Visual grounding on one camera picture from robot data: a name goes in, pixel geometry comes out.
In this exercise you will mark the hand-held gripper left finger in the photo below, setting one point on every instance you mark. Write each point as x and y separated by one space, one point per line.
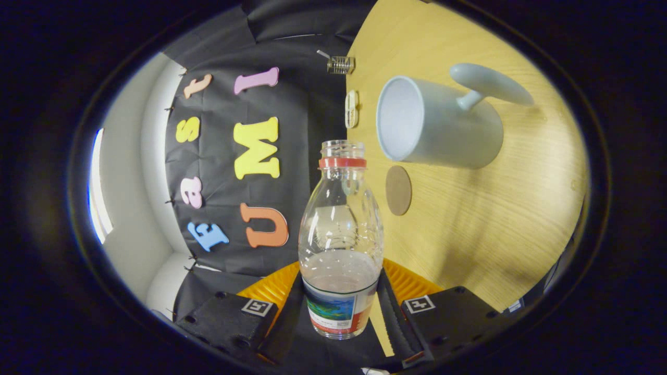
284 325

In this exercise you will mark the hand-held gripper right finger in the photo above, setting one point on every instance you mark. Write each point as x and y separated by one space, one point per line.
398 323

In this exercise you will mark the clear plastic juice bottle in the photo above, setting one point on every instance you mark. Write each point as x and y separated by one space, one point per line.
341 291

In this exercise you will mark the round brown coaster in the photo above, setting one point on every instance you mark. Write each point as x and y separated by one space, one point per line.
398 190

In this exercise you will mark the pale blue cup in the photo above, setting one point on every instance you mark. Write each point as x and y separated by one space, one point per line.
448 130

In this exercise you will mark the wooden table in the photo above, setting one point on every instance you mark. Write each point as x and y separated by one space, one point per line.
469 219

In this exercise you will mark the small white divided dish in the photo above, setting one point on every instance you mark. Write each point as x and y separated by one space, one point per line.
351 109

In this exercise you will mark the black backdrop cloth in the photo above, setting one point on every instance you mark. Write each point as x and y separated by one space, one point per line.
312 104

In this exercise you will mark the long ceiling light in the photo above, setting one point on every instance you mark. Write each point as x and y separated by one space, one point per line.
100 192

